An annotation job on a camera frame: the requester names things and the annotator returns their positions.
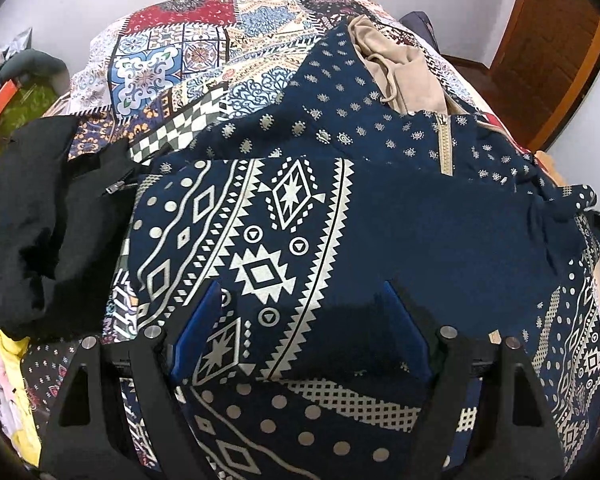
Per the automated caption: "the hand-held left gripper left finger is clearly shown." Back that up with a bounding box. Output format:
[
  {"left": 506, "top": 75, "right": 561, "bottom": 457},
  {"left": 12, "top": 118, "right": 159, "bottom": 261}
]
[{"left": 37, "top": 280, "right": 236, "bottom": 480}]

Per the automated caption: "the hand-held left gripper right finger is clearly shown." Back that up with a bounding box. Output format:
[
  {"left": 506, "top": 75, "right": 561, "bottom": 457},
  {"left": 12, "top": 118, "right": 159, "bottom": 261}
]
[{"left": 375, "top": 280, "right": 566, "bottom": 480}]

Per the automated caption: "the navy patterned large garment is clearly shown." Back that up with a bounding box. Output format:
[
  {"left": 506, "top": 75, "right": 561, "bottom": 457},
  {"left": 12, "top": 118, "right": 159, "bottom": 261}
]
[{"left": 115, "top": 22, "right": 600, "bottom": 480}]

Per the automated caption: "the yellow cloth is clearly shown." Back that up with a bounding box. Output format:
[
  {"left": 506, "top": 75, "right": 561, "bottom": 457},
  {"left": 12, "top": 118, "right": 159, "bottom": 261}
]
[{"left": 0, "top": 331, "right": 42, "bottom": 467}]

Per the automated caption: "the black garment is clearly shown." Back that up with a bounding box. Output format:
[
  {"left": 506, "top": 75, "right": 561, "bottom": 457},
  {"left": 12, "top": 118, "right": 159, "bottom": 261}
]
[{"left": 0, "top": 115, "right": 148, "bottom": 343}]

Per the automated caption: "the beige garment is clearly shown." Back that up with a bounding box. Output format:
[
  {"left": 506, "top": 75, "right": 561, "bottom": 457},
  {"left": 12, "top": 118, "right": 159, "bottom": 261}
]
[{"left": 347, "top": 14, "right": 448, "bottom": 116}]

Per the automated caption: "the patchwork printed bedspread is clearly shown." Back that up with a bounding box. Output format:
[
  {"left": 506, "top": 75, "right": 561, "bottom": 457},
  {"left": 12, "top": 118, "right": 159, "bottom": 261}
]
[{"left": 22, "top": 0, "right": 600, "bottom": 480}]

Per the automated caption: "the green bag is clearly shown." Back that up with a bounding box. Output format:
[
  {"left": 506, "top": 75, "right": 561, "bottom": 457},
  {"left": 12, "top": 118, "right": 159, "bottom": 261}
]
[{"left": 0, "top": 82, "right": 62, "bottom": 162}]

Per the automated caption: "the orange box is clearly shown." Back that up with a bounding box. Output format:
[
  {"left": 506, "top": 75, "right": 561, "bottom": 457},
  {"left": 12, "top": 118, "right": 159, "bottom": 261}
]
[{"left": 0, "top": 79, "right": 25, "bottom": 132}]

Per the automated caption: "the grey-blue backpack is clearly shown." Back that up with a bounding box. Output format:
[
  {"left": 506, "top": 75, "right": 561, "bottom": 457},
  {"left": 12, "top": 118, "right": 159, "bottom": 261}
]
[{"left": 399, "top": 10, "right": 439, "bottom": 50}]

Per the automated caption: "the dark green neck pillow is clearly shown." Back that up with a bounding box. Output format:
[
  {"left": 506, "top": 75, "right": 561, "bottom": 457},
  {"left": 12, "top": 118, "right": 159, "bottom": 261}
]
[{"left": 0, "top": 49, "right": 70, "bottom": 85}]

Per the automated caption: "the wooden door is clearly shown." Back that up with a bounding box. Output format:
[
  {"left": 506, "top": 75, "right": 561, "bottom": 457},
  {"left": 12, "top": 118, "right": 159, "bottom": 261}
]
[{"left": 487, "top": 0, "right": 600, "bottom": 153}]

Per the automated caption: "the pile of assorted packets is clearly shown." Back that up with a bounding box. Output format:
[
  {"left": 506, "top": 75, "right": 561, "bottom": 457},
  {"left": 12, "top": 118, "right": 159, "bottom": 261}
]
[{"left": 0, "top": 27, "right": 34, "bottom": 77}]

